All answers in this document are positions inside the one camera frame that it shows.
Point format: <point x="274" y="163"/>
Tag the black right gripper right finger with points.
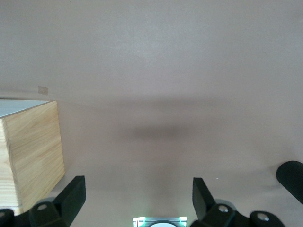
<point x="201" y="198"/>

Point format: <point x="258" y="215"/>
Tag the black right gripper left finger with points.
<point x="71" y="198"/>

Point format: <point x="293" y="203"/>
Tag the white cabinet top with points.
<point x="35" y="153"/>

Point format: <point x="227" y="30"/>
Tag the black ribbed cylinder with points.
<point x="291" y="177"/>

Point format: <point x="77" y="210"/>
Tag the beige tape patch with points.
<point x="43" y="89"/>

